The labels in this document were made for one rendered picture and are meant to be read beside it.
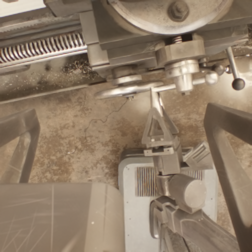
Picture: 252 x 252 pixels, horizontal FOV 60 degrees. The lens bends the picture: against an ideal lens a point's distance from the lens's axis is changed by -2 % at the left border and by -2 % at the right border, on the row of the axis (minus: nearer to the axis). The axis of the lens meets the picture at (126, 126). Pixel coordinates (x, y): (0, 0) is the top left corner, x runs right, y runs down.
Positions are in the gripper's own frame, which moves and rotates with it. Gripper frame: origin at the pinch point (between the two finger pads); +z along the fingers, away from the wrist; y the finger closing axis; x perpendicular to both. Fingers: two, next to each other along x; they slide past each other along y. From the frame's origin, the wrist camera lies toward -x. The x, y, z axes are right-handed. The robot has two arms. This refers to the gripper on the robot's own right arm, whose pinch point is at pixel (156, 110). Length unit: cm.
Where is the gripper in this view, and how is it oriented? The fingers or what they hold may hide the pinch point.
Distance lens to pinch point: 51.2
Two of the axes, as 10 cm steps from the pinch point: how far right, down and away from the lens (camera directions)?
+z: -1.9, -9.8, -1.1
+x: -9.1, 1.3, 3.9
